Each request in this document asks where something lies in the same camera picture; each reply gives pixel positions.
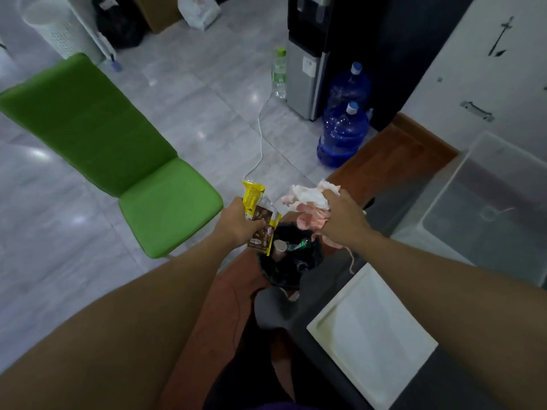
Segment person's right hand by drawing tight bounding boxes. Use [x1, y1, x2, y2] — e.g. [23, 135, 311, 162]
[311, 188, 377, 251]

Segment person's left hand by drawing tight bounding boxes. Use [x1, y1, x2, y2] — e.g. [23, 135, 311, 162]
[213, 196, 267, 252]

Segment yellow brown snack wrapper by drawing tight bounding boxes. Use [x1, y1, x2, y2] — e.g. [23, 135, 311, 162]
[241, 179, 283, 257]

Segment pink stained tissues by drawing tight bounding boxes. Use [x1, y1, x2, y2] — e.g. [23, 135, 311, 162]
[280, 179, 368, 276]

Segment clear plastic storage bin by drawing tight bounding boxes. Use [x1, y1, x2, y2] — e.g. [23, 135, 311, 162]
[391, 132, 547, 289]

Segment person's left forearm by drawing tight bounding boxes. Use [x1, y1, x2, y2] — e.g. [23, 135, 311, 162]
[0, 239, 240, 410]

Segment white bin lid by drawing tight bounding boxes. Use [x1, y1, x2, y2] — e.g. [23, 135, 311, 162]
[307, 262, 440, 410]

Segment person's black shorts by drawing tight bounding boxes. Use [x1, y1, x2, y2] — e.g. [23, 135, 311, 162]
[203, 319, 356, 410]

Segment person's purple shirt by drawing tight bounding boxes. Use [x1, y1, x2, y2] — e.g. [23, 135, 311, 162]
[252, 401, 317, 410]

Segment black bin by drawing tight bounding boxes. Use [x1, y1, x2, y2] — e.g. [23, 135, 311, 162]
[256, 222, 325, 291]

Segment blue water jug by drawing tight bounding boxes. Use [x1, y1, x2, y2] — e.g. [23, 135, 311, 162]
[316, 101, 370, 169]
[326, 61, 372, 112]

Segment silver black water dispenser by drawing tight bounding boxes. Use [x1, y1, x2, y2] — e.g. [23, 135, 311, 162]
[285, 0, 332, 121]

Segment green chair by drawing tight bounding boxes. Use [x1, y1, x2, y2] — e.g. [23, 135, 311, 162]
[0, 53, 224, 260]

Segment green capped clear bottle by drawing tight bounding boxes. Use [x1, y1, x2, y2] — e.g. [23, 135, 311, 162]
[271, 47, 288, 100]

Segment white plastic bag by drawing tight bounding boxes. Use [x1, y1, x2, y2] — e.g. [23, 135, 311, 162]
[177, 0, 222, 31]

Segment brown cardboard carton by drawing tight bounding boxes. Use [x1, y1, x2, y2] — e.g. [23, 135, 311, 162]
[130, 0, 182, 35]

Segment white shelf stand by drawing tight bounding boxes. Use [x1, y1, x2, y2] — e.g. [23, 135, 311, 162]
[62, 0, 119, 64]

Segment black bag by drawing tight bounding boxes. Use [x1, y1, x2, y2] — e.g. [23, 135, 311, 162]
[92, 0, 148, 50]

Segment white laundry basket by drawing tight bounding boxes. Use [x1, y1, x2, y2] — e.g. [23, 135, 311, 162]
[18, 0, 105, 64]

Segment white cable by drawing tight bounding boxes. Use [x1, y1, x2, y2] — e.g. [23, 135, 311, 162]
[243, 91, 274, 182]

